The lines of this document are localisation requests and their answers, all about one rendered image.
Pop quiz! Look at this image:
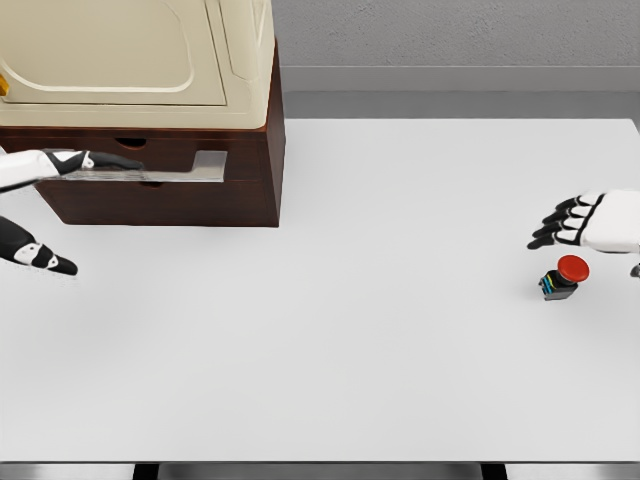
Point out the beige rounded appliance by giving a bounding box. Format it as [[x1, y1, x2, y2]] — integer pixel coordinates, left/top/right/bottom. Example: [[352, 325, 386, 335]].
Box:
[[0, 0, 277, 133]]

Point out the brown deep cabinet drawer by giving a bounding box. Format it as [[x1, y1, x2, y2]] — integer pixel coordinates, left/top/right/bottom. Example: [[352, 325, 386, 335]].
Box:
[[35, 179, 270, 227]]

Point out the red button emergency switch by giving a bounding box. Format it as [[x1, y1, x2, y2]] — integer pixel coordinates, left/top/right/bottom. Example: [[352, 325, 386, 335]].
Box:
[[537, 254, 591, 303]]

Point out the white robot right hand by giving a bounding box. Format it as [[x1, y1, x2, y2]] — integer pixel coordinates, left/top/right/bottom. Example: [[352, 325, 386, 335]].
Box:
[[526, 188, 640, 279]]

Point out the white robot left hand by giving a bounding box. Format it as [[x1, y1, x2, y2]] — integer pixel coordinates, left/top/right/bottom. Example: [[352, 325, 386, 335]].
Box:
[[0, 147, 147, 277]]

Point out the brown shallow cabinet drawer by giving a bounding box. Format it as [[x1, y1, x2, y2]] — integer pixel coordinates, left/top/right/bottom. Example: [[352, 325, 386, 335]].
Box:
[[0, 136, 267, 183]]

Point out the dark brown wooden cabinet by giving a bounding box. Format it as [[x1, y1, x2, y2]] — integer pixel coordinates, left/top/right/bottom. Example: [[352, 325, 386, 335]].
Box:
[[0, 37, 287, 230]]

